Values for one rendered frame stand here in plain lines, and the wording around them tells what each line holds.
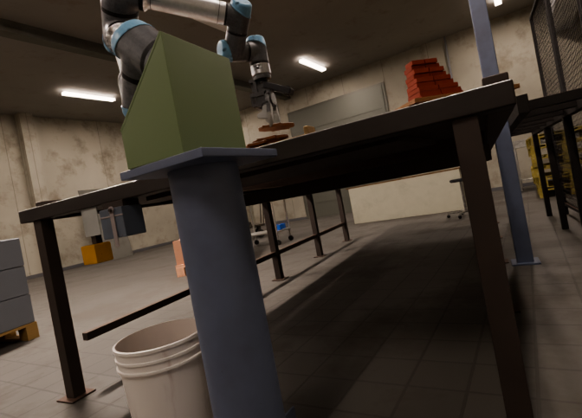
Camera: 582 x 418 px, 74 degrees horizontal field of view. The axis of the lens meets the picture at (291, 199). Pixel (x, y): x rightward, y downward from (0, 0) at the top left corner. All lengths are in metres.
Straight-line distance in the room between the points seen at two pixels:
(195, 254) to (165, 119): 0.30
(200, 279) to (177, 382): 0.51
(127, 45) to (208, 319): 0.69
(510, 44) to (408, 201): 4.95
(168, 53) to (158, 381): 0.93
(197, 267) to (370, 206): 6.78
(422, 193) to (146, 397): 6.42
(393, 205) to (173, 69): 6.74
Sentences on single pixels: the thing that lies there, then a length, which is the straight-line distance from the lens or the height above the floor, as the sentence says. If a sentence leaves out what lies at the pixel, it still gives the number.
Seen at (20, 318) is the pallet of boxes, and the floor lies 0.20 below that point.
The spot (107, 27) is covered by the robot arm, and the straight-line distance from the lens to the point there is 1.49.
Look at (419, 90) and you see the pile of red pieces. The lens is 2.05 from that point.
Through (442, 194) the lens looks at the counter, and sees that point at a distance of 7.23.
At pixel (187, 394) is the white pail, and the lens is 1.37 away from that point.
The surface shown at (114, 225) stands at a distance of 1.66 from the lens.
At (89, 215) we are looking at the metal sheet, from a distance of 1.82.
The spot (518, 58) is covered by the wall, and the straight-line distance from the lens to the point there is 10.69.
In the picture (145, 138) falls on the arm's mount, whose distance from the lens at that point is 0.91.
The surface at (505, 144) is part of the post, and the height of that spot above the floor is 0.82.
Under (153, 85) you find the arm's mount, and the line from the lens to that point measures 0.90.
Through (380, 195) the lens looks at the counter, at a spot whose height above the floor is 0.48.
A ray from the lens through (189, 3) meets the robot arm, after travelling 1.47.
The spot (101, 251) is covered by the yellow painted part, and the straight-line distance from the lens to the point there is 1.80.
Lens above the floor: 0.74
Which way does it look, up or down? level
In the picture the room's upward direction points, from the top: 11 degrees counter-clockwise
